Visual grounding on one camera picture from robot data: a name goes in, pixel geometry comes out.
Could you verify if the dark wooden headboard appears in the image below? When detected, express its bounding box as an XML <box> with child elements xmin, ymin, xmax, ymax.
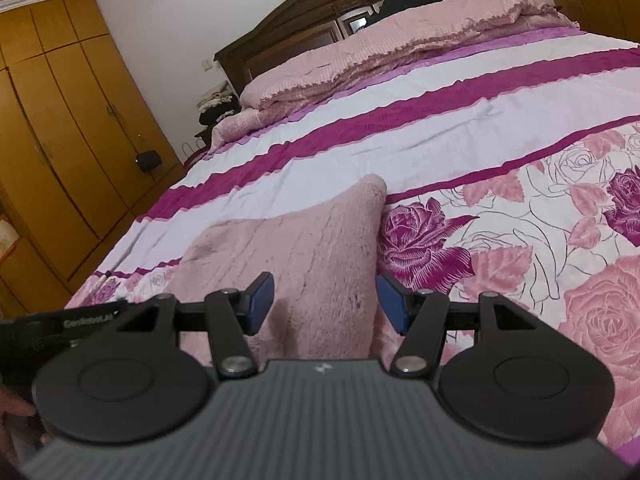
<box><xmin>215</xmin><ymin>0</ymin><xmax>384</xmax><ymax>93</ymax></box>

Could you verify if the pink folded quilt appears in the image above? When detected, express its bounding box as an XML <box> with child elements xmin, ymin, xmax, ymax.
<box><xmin>212</xmin><ymin>0</ymin><xmax>579</xmax><ymax>150</ymax></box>

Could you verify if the pile of clothes on nightstand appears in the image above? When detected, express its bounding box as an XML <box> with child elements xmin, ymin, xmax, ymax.
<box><xmin>196</xmin><ymin>81</ymin><xmax>241</xmax><ymax>127</ymax></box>

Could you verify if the striped floral bedspread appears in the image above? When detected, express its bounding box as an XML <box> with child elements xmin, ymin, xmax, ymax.
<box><xmin>70</xmin><ymin>27</ymin><xmax>639</xmax><ymax>450</ymax></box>

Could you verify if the yellow wooden wardrobe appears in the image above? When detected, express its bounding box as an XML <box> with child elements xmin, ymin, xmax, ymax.
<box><xmin>1</xmin><ymin>0</ymin><xmax>183</xmax><ymax>318</ymax></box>

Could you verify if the person left hand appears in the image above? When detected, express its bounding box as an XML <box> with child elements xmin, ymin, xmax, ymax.
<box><xmin>0</xmin><ymin>385</ymin><xmax>50</xmax><ymax>466</ymax></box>

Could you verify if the small black bag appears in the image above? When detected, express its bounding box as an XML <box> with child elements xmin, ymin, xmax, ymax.
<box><xmin>136</xmin><ymin>150</ymin><xmax>163</xmax><ymax>174</ymax></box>

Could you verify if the pink knitted cardigan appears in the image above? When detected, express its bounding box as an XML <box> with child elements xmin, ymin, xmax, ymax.
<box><xmin>166</xmin><ymin>174</ymin><xmax>387</xmax><ymax>363</ymax></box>

